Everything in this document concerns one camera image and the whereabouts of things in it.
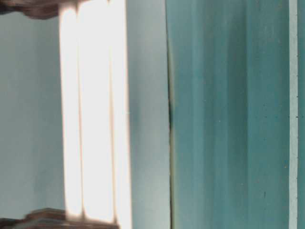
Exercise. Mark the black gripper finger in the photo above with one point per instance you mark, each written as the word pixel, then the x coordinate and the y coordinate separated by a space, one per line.
pixel 35 9
pixel 49 218

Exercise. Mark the silver aluminium extrusion rail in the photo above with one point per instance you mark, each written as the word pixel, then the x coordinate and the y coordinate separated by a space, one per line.
pixel 95 111

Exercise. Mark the teal backdrop sheet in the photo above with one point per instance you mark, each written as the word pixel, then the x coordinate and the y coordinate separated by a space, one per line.
pixel 31 134

